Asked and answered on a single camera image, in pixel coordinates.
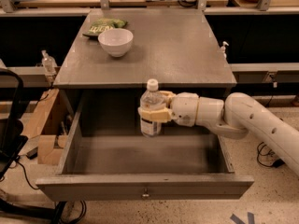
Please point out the grey wooden cabinet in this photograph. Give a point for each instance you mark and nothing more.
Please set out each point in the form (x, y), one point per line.
(173, 45)

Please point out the black office chair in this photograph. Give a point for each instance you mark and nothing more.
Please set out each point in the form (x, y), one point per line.
(11, 143)

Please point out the white pump dispenser bottle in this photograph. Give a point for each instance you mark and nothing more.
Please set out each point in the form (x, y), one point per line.
(223, 48)

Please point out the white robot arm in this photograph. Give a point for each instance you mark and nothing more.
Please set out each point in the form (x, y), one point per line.
(234, 117)

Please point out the clear sanitizer pump bottle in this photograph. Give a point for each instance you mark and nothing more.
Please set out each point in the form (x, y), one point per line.
(48, 63)

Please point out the clear plastic water bottle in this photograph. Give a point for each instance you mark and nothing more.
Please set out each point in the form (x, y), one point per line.
(151, 100)

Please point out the small metal drawer knob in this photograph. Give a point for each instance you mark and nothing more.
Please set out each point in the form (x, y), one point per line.
(145, 195)

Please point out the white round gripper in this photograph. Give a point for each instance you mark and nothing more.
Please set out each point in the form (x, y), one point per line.
(185, 108)

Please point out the open cardboard box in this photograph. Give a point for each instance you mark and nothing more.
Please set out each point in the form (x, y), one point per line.
(45, 124)

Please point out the open grey top drawer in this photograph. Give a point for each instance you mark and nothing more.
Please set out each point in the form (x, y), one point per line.
(107, 158)

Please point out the white ceramic bowl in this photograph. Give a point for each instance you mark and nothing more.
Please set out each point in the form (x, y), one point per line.
(116, 42)

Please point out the green chip bag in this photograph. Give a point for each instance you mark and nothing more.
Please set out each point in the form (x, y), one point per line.
(103, 24)

